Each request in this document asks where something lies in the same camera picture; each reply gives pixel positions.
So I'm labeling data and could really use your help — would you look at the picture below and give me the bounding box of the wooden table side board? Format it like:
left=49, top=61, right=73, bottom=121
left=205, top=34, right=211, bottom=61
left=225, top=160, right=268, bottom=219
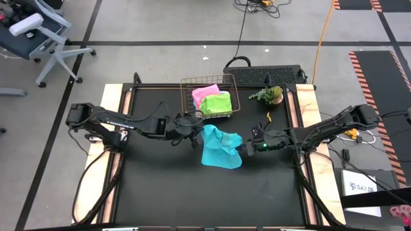
left=294, top=83, right=347, bottom=226
left=73, top=83, right=125, bottom=225

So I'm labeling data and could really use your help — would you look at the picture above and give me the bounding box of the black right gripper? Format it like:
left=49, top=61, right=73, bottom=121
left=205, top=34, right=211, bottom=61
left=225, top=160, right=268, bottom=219
left=236, top=123, right=290, bottom=157

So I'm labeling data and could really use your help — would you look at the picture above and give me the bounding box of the black diagonal frame strut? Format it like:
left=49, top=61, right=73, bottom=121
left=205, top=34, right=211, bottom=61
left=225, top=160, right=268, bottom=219
left=76, top=153, right=123, bottom=225
left=290, top=150, right=342, bottom=227

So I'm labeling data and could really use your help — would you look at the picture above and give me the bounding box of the green microfiber towel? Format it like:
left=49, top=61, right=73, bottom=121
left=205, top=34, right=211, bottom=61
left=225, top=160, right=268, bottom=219
left=198, top=92, right=233, bottom=117

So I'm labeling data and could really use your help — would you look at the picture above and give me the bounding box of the gold wire basket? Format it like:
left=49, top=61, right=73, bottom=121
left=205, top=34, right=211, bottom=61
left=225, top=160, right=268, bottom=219
left=180, top=73, right=241, bottom=119

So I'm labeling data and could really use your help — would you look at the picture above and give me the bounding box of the teal microfiber towel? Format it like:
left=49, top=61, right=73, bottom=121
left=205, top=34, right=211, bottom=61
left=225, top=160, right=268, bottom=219
left=200, top=124, right=244, bottom=170

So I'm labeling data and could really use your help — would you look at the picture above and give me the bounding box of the pink patterned object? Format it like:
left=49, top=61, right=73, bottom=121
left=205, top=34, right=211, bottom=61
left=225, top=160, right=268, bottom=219
left=389, top=205, right=411, bottom=227

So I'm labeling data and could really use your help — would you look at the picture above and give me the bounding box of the black table frame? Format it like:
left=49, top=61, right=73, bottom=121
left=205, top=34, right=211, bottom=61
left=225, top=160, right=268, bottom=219
left=101, top=72, right=318, bottom=231

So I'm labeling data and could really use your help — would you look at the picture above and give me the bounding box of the small green potted plant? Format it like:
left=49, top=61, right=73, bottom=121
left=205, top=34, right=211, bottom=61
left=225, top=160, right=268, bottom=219
left=249, top=85, right=284, bottom=106

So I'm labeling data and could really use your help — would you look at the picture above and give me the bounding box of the black perforated computer case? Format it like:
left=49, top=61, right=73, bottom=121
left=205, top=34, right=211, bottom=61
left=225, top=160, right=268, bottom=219
left=222, top=64, right=306, bottom=86

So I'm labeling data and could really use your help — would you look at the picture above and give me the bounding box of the black beam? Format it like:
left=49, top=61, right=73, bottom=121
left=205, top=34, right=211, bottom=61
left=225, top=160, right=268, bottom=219
left=340, top=187, right=411, bottom=209

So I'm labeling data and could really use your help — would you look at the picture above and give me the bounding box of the white cable loop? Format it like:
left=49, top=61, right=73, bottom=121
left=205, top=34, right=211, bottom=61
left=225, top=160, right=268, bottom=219
left=340, top=128, right=377, bottom=145

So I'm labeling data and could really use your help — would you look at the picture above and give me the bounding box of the white labelled box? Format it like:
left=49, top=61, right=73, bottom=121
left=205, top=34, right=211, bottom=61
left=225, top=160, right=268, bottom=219
left=340, top=169, right=383, bottom=218

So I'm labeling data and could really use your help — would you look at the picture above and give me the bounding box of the black cable tangle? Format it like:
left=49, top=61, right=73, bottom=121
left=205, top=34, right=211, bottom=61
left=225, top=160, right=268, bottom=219
left=234, top=0, right=292, bottom=19

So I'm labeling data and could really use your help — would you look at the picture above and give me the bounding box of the black looping table cable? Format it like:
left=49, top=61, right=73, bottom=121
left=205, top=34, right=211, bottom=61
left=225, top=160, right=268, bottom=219
left=71, top=149, right=110, bottom=225

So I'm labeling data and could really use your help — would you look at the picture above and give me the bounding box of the black and red object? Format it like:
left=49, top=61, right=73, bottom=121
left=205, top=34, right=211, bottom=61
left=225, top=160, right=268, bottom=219
left=0, top=0, right=31, bottom=25

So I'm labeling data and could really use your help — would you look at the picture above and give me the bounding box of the black floor cable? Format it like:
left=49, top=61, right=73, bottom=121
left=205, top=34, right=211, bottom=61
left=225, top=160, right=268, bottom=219
left=327, top=142, right=411, bottom=206
left=224, top=0, right=253, bottom=69

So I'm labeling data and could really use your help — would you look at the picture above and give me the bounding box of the yellow floor cable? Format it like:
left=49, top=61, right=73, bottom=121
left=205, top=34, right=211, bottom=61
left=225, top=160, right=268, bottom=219
left=312, top=0, right=337, bottom=85

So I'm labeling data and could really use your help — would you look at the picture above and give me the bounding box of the pink microfiber towel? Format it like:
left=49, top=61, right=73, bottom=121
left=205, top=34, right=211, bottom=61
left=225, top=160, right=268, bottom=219
left=191, top=83, right=222, bottom=110

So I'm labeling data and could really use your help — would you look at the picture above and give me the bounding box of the black hazard-striped floor mat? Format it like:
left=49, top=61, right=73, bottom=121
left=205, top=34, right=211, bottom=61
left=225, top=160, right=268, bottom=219
left=349, top=50, right=411, bottom=189
left=333, top=0, right=383, bottom=13

